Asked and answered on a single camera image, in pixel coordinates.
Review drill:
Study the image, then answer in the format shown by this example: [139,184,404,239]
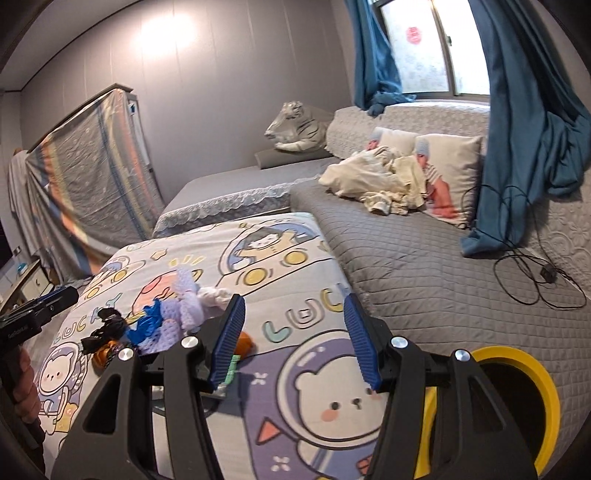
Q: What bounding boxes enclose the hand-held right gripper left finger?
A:
[51,294,247,480]

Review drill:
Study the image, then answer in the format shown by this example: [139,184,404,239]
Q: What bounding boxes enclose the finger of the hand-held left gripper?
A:
[18,285,80,324]

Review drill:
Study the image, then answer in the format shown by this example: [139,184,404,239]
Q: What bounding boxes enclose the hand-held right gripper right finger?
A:
[343,292,539,480]

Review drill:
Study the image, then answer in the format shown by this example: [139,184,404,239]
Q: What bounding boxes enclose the green white wrapper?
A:
[216,354,241,398]

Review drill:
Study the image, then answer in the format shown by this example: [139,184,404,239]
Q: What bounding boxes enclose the white tissue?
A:
[198,286,232,311]

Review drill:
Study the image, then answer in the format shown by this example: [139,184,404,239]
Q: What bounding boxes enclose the purple knitted cloth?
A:
[139,267,218,356]

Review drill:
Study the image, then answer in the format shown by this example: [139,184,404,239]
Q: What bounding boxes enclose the black wrapper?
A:
[81,308,129,355]

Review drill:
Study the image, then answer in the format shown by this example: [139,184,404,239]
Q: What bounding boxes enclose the blue plastic glove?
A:
[126,299,163,348]

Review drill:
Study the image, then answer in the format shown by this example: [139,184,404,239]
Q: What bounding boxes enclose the yellow rimmed black bin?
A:
[412,346,562,469]

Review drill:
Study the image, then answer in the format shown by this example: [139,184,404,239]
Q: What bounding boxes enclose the person's left hand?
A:
[11,345,44,435]

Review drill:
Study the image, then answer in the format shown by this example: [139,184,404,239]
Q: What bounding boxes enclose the white cabinet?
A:
[0,257,55,320]

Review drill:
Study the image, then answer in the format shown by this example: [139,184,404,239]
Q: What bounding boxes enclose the grey quilted bed cover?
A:
[288,178,591,462]

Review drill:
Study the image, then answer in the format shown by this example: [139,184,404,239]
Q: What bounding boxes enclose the cartoon printed blanket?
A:
[34,212,400,480]

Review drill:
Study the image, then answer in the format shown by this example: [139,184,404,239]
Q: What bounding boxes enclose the white hanging cloth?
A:
[6,148,43,261]

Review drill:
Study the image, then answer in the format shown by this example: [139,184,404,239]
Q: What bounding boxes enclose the lace trimmed grey cover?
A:
[152,178,320,239]

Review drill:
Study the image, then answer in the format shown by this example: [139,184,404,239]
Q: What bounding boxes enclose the grey bed sheet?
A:
[159,157,341,223]

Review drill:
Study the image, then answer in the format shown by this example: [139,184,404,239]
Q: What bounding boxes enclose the cream crumpled clothes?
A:
[318,147,431,217]

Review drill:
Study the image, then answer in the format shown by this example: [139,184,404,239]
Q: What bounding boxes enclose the grey pillow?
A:
[255,148,334,169]

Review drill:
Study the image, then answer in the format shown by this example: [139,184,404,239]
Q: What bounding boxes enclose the large printed white pillow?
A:
[413,133,486,230]

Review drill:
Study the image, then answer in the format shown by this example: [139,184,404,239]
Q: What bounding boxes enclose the small printed white pillow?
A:
[367,127,424,157]

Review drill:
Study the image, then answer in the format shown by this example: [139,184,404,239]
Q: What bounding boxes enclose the white tiger plush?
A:
[264,100,334,153]

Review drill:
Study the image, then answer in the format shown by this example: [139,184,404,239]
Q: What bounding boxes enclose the long blue curtain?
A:
[461,0,591,258]

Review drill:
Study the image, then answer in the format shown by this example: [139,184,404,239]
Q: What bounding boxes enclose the short blue curtain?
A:
[344,0,417,116]

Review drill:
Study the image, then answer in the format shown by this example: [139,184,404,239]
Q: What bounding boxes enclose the window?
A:
[369,0,493,99]

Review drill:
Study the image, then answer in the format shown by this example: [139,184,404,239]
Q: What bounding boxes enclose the black cable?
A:
[456,185,588,311]

